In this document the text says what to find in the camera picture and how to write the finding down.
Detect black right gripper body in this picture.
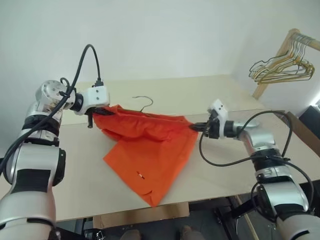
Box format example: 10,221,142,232
203,110,221,140

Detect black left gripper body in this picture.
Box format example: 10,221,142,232
85,105,104,129

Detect olive green wire hanger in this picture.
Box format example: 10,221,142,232
118,95,176,121

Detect orange shorts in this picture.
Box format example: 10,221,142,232
93,104,200,208

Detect wooden clothes rack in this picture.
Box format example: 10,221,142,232
252,28,320,100

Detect brown board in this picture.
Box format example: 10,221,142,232
274,110,320,161

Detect wooden stick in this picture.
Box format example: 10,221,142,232
235,194,260,240

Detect black box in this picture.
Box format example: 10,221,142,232
298,104,320,124

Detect brown cardboard box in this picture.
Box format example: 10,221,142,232
92,201,190,230

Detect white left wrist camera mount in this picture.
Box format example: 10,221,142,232
80,85,111,117

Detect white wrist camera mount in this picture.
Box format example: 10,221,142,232
80,85,111,117
206,98,229,139

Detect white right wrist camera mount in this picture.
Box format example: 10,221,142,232
206,98,229,139

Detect black metal table frame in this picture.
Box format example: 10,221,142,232
56,194,278,240

